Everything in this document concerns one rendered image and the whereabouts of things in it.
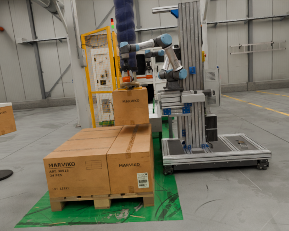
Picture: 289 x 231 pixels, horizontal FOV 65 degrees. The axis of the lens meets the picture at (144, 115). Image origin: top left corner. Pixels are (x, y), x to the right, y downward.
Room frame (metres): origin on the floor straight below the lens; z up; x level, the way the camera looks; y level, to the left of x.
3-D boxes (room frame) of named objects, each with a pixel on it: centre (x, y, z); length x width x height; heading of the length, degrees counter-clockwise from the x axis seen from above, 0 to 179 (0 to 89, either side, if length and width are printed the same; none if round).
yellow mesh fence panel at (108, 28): (4.27, 0.77, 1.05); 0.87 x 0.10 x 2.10; 49
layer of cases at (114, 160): (2.58, 0.45, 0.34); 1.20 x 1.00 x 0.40; 177
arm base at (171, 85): (2.73, -0.38, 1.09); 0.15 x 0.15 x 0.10
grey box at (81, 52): (4.02, 0.97, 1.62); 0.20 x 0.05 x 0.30; 177
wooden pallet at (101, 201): (2.58, 0.45, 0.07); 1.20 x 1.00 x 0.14; 177
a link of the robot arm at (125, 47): (2.27, 0.13, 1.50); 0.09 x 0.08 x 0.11; 121
